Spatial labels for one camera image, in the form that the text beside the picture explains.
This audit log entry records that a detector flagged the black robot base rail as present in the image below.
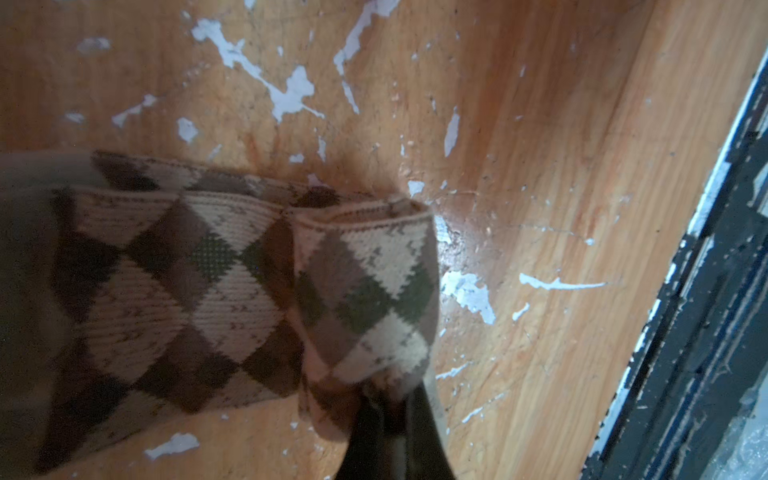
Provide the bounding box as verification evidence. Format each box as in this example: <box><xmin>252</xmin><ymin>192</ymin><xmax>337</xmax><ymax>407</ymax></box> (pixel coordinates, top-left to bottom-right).
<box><xmin>581</xmin><ymin>65</ymin><xmax>767</xmax><ymax>479</ymax></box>

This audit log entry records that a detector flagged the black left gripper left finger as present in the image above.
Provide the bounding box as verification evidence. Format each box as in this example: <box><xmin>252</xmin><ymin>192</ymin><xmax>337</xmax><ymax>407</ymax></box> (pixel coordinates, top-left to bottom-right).
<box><xmin>335</xmin><ymin>395</ymin><xmax>396</xmax><ymax>480</ymax></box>

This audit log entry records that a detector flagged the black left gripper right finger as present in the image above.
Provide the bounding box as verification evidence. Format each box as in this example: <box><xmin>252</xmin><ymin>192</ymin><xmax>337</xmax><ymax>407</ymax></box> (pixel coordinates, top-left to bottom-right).
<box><xmin>405</xmin><ymin>383</ymin><xmax>455</xmax><ymax>480</ymax></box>

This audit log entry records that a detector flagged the olive argyle patterned sock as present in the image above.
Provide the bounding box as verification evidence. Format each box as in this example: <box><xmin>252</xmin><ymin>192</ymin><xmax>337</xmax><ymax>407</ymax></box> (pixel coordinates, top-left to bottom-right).
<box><xmin>1</xmin><ymin>151</ymin><xmax>440</xmax><ymax>479</ymax></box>

